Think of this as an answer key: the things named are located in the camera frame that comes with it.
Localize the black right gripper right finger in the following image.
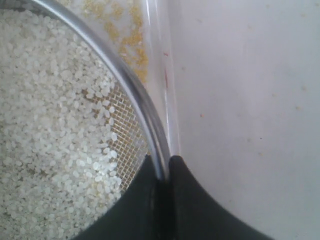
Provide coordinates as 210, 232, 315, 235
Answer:
169, 155, 271, 240

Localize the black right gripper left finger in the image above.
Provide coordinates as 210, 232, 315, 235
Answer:
75, 155, 158, 240

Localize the yellow grain mixture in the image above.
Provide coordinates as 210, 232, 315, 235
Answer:
0, 0, 151, 240

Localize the round steel mesh sieve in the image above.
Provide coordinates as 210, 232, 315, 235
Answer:
0, 0, 170, 190

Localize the white square tray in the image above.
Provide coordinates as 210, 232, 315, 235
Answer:
66, 0, 181, 155

